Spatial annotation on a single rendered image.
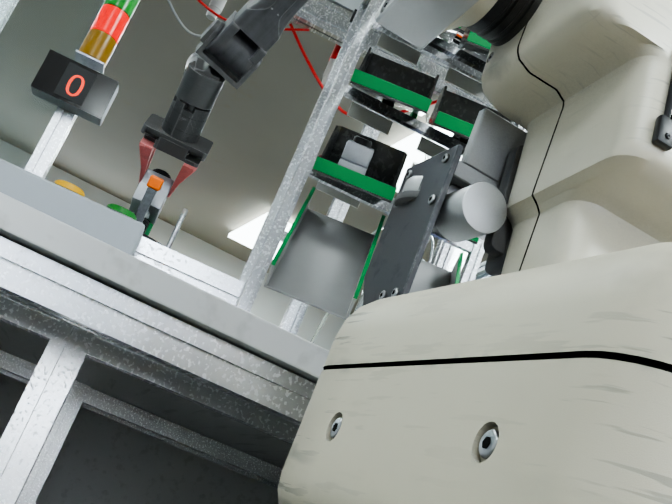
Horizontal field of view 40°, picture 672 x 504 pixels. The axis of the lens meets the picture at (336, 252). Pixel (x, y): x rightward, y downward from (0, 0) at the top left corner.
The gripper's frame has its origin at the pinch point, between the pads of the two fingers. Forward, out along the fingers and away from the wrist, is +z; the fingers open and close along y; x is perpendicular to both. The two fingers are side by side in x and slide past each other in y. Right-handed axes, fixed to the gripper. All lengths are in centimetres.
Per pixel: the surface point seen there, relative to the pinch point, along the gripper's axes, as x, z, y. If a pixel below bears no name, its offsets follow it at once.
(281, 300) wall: -782, 386, -133
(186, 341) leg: 58, -11, -11
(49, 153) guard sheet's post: -10.1, 7.1, 18.2
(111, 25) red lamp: -21.3, -13.7, 18.4
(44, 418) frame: 44.1, 14.0, -1.5
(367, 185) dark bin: 0.5, -14.7, -28.7
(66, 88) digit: -12.8, -3.3, 19.9
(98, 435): -95, 120, -9
